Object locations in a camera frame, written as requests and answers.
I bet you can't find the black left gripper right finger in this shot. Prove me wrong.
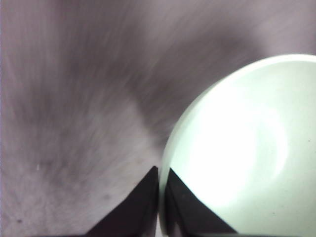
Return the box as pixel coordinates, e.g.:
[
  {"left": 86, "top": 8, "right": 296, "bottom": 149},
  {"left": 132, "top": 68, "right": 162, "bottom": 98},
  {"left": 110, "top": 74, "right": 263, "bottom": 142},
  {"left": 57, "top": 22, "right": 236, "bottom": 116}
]
[{"left": 164, "top": 167, "right": 237, "bottom": 237}]

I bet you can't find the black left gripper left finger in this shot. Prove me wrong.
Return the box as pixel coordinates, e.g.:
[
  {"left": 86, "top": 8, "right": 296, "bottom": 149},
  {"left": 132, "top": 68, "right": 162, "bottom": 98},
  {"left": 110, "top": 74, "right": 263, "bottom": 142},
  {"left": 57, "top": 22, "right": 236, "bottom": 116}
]
[{"left": 85, "top": 165, "right": 159, "bottom": 237}]

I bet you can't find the green ribbed bowl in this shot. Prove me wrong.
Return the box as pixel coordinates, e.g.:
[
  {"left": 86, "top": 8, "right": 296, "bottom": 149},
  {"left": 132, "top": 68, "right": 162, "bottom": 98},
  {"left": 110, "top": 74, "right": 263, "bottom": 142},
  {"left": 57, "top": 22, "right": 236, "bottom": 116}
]
[{"left": 159, "top": 53, "right": 316, "bottom": 237}]

